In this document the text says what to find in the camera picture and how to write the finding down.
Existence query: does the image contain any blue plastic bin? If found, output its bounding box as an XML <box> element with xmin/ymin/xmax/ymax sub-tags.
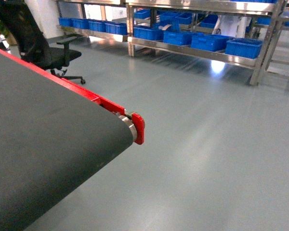
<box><xmin>133</xmin><ymin>26</ymin><xmax>164</xmax><ymax>41</ymax></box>
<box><xmin>58</xmin><ymin>17</ymin><xmax>73</xmax><ymax>27</ymax></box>
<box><xmin>225</xmin><ymin>38</ymin><xmax>263</xmax><ymax>59</ymax></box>
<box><xmin>105</xmin><ymin>22</ymin><xmax>128</xmax><ymax>36</ymax></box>
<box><xmin>88</xmin><ymin>20</ymin><xmax>106</xmax><ymax>32</ymax></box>
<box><xmin>190</xmin><ymin>34</ymin><xmax>234</xmax><ymax>51</ymax></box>
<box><xmin>72</xmin><ymin>18</ymin><xmax>90</xmax><ymax>29</ymax></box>
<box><xmin>163</xmin><ymin>31</ymin><xmax>194</xmax><ymax>46</ymax></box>

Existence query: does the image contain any stainless steel shelf rack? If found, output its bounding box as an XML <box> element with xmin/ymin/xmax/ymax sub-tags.
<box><xmin>55</xmin><ymin>0</ymin><xmax>289</xmax><ymax>87</ymax></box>

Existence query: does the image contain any steel conveyor end roller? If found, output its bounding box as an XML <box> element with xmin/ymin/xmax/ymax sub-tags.
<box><xmin>118</xmin><ymin>115</ymin><xmax>138</xmax><ymax>141</ymax></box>

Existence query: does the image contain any black mesh office chair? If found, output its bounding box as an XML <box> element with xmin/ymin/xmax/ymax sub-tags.
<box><xmin>0</xmin><ymin>0</ymin><xmax>86</xmax><ymax>84</ymax></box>

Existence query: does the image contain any red conveyor side rail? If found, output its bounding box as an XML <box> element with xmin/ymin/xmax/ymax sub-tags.
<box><xmin>0</xmin><ymin>49</ymin><xmax>145</xmax><ymax>145</ymax></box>

